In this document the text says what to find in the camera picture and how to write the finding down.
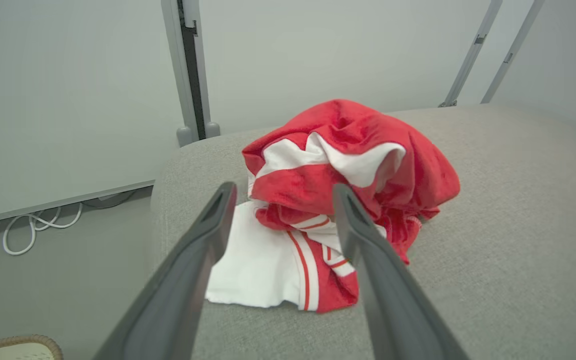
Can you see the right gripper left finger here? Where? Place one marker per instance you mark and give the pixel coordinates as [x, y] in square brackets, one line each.
[168, 305]

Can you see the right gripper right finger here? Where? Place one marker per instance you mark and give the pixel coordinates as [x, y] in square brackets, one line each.
[398, 320]

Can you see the red and white jersey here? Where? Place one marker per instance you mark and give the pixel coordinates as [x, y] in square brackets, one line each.
[348, 135]

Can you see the white plastic basket, brown rim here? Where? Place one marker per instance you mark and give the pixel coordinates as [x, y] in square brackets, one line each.
[28, 338]

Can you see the grey fabric sofa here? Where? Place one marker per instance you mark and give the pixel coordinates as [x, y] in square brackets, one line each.
[508, 250]

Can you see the wide white partition panel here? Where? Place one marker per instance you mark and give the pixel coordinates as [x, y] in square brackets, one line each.
[68, 90]

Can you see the narrow white partition panel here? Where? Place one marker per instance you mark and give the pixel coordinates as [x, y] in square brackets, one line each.
[318, 50]

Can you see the grey partition post with foot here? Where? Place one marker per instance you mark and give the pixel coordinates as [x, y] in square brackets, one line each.
[170, 60]
[204, 60]

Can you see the grey slanted metal frame bar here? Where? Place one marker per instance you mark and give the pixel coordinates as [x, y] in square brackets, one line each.
[473, 47]
[513, 50]

